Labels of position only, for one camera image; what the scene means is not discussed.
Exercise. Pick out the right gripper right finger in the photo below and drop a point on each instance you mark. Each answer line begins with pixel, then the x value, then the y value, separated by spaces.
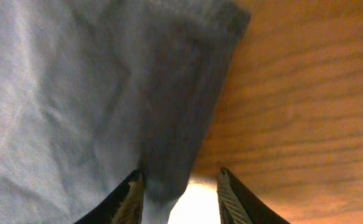
pixel 239 205

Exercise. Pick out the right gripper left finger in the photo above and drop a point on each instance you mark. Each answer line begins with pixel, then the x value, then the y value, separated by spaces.
pixel 124 205

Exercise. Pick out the navy blue denim shorts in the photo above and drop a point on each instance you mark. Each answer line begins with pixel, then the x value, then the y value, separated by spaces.
pixel 92 90

